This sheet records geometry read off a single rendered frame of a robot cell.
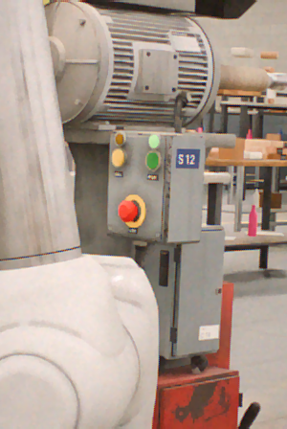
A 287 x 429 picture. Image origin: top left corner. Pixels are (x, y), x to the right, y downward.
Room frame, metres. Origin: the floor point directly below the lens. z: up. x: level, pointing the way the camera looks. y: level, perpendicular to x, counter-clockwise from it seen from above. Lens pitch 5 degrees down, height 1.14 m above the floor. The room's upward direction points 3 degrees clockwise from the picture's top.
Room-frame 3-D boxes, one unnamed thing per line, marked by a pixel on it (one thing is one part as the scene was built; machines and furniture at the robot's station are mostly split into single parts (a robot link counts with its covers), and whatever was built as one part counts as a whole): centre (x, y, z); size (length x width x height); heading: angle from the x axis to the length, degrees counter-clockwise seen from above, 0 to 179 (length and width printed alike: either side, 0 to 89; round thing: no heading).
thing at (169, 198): (2.27, -0.05, 0.99); 0.24 x 0.21 x 0.26; 135
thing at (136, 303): (1.44, 0.06, 0.87); 0.18 x 0.16 x 0.22; 170
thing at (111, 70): (2.50, 0.06, 1.25); 0.41 x 0.27 x 0.26; 135
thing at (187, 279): (2.44, -0.09, 0.93); 0.15 x 0.10 x 0.55; 135
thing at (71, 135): (2.55, 0.02, 1.11); 0.36 x 0.24 x 0.04; 135
